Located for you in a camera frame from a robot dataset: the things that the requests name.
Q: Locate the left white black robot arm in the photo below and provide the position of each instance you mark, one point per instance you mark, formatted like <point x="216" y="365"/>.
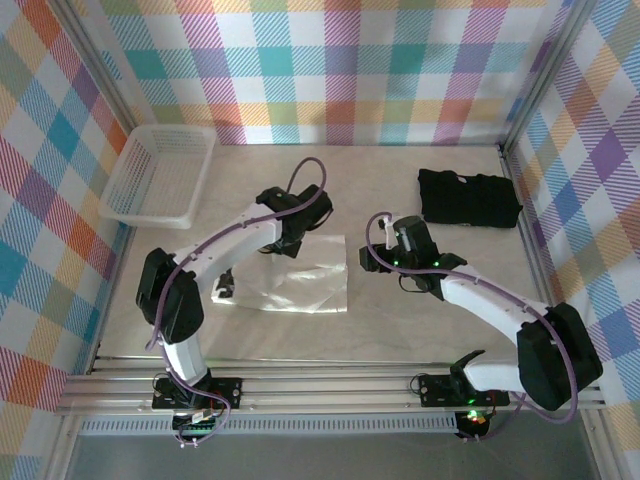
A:
<point x="225" y="240"/>

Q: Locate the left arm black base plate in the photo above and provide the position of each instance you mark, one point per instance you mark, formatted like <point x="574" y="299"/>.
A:
<point x="226" y="386"/>

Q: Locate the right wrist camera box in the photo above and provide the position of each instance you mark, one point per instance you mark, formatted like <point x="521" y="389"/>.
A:
<point x="389" y="227"/>

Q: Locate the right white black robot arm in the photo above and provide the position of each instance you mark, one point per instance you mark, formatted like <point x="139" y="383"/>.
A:
<point x="490" y="300"/>

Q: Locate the aluminium frame post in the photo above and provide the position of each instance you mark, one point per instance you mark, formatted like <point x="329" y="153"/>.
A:
<point x="546" y="75"/>
<point x="97" y="65"/>
<point x="600" y="445"/>
<point x="57" y="450"/>

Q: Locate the small electronics board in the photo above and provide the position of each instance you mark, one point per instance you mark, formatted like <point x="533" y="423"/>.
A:
<point x="475" y="421"/>
<point x="197" y="428"/>

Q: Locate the folded black t-shirt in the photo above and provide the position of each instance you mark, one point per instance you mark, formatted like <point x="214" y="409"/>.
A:
<point x="475" y="197"/>

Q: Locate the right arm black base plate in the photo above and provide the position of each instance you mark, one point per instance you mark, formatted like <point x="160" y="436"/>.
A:
<point x="435" y="392"/>

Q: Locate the white t-shirt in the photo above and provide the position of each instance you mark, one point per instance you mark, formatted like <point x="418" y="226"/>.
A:
<point x="310" y="280"/>

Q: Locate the white plastic mesh basket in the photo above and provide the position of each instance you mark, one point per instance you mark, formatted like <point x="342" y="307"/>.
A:
<point x="160" y="170"/>

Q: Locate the aluminium mounting rail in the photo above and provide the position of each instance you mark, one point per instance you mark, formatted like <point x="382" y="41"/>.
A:
<point x="325" y="392"/>

